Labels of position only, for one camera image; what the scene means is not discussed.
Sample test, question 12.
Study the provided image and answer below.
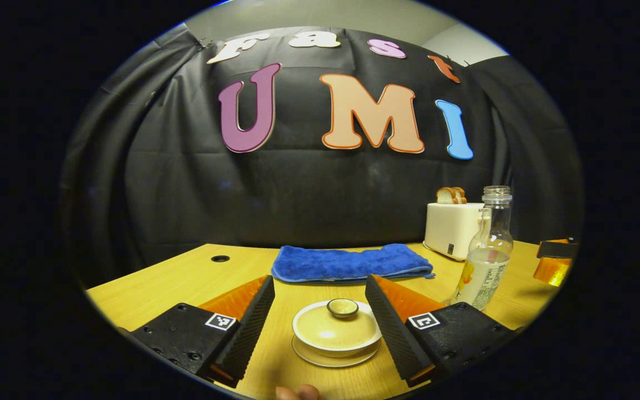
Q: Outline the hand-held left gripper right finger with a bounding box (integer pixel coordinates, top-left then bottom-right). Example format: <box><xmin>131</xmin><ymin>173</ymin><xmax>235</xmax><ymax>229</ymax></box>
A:
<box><xmin>364</xmin><ymin>274</ymin><xmax>521</xmax><ymax>388</ymax></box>

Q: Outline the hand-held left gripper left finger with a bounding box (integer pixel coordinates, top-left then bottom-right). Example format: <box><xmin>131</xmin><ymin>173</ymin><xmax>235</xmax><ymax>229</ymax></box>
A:
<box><xmin>130</xmin><ymin>274</ymin><xmax>276</xmax><ymax>388</ymax></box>

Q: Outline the cream teacup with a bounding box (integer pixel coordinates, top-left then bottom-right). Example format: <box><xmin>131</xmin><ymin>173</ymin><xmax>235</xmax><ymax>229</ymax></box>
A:
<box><xmin>292</xmin><ymin>300</ymin><xmax>383</xmax><ymax>358</ymax></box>

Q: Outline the cream teacup lid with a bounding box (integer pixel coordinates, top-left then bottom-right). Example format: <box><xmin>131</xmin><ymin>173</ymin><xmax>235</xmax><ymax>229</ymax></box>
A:
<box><xmin>297</xmin><ymin>298</ymin><xmax>379</xmax><ymax>344</ymax></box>

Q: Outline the clear glass water bottle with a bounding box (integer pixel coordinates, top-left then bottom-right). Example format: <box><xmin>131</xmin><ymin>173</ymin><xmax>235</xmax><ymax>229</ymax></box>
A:
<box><xmin>452</xmin><ymin>186</ymin><xmax>515</xmax><ymax>312</ymax></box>

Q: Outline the cream saucer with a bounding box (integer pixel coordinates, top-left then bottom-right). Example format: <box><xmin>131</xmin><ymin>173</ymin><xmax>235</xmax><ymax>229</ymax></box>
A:
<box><xmin>291</xmin><ymin>335</ymin><xmax>382</xmax><ymax>368</ymax></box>

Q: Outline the blue folded towel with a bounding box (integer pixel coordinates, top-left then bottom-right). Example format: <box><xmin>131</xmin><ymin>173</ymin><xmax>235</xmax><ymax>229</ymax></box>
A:
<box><xmin>271</xmin><ymin>243</ymin><xmax>436</xmax><ymax>284</ymax></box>

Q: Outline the white toaster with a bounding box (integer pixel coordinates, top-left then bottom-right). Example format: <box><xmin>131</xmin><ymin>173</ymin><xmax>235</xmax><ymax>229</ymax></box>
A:
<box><xmin>423</xmin><ymin>202</ymin><xmax>486</xmax><ymax>262</ymax></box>

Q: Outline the black backdrop cloth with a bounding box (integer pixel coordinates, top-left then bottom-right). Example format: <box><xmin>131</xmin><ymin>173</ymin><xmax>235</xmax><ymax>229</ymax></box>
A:
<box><xmin>60</xmin><ymin>25</ymin><xmax>584</xmax><ymax>289</ymax></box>

